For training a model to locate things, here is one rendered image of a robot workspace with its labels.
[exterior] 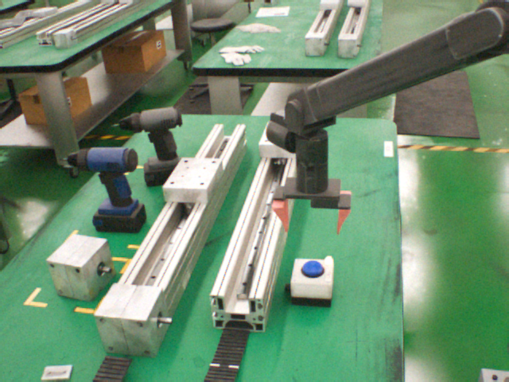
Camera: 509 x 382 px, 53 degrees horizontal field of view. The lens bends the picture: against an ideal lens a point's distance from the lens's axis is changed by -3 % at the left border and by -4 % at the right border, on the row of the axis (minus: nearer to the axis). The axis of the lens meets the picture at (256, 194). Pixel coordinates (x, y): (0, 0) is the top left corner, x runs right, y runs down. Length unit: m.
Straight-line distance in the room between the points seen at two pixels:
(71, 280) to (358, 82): 0.72
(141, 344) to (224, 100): 1.93
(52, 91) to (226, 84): 1.10
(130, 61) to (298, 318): 3.91
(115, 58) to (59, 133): 1.56
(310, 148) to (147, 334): 0.43
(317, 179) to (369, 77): 0.24
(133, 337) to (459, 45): 0.72
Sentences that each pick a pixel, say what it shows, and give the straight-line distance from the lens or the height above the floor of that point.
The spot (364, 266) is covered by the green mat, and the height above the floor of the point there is 0.78.
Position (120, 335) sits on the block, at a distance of 1.00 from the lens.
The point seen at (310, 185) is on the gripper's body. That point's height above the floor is 1.05.
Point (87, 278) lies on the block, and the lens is 1.14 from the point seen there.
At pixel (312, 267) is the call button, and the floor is 0.85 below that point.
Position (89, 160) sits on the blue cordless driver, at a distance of 1.30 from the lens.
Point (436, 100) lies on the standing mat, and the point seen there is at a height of 0.01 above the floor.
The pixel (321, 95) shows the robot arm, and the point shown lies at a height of 1.23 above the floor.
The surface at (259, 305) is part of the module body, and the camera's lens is 1.00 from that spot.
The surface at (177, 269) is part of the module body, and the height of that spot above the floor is 0.85.
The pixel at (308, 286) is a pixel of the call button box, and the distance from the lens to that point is 1.04.
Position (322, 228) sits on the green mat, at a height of 0.78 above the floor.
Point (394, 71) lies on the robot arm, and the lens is 0.72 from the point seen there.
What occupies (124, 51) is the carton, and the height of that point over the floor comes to 0.42.
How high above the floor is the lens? 1.50
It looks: 30 degrees down
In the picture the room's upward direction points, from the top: 4 degrees counter-clockwise
